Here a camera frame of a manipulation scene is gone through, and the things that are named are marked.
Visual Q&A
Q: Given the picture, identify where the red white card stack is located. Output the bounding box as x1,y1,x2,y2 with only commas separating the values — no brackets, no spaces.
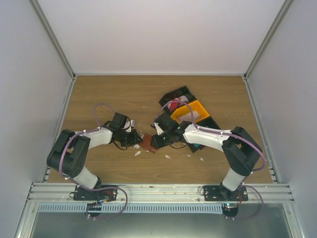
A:
167,95,189,112

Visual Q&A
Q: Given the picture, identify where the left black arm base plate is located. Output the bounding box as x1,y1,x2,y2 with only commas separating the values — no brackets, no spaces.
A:
69,185,118,218

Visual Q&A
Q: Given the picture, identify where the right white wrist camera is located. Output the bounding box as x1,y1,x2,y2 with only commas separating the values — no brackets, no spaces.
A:
154,122,164,135

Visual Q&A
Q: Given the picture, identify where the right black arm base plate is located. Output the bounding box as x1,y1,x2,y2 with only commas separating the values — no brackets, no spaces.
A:
199,184,249,219

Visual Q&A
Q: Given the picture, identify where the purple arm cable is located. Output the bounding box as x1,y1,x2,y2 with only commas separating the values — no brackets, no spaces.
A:
153,99,268,185
59,103,117,191

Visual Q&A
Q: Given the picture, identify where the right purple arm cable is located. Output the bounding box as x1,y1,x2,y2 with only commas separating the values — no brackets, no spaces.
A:
153,99,268,185

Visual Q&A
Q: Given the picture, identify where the grey slotted cable duct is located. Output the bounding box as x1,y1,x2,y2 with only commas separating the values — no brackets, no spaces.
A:
38,203,222,214

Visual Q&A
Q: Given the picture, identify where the black three-slot card tray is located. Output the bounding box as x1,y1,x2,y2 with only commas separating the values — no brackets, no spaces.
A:
151,86,220,149

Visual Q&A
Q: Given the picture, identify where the orange card bin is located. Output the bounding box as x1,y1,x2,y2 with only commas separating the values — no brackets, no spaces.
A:
170,100,210,124

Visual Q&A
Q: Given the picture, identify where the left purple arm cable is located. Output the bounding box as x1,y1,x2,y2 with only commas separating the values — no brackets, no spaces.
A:
59,103,117,191

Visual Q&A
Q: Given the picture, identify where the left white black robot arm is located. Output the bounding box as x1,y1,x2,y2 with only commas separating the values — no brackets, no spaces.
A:
47,113,143,200

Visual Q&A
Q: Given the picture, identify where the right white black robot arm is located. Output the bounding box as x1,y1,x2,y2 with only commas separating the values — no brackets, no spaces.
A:
151,113,266,201

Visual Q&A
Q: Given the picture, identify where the white patterned card stack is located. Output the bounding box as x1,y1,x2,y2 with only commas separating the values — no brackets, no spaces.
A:
177,111,201,123

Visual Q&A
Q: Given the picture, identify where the aluminium mounting rail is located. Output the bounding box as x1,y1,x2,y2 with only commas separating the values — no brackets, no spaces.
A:
27,183,294,204

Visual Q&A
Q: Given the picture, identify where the brown leather card holder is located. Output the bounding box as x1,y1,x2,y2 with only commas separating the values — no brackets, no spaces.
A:
139,133,157,154

